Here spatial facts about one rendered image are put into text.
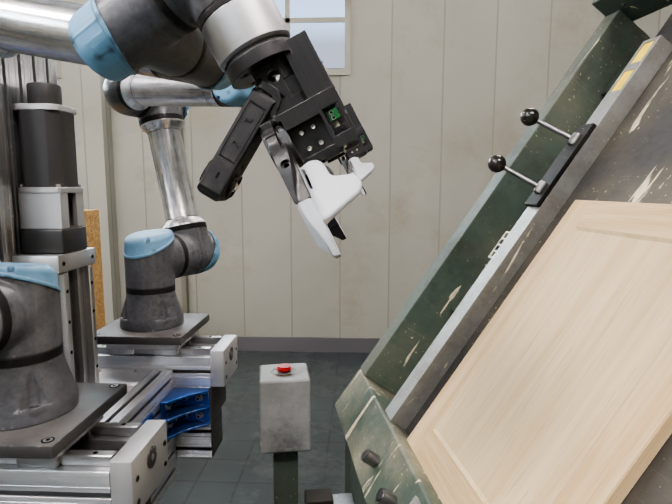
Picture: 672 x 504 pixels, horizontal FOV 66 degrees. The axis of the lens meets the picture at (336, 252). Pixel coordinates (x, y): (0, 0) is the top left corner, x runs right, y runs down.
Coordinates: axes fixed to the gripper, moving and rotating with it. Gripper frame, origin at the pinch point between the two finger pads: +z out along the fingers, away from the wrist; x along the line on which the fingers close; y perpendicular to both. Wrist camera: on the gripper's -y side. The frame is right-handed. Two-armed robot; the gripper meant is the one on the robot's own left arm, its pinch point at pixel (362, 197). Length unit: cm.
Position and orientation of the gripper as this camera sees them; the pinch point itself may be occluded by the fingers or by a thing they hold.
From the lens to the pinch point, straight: 118.7
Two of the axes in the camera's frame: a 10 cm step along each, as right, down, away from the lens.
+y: 8.8, -4.6, -1.2
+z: 4.7, 8.8, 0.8
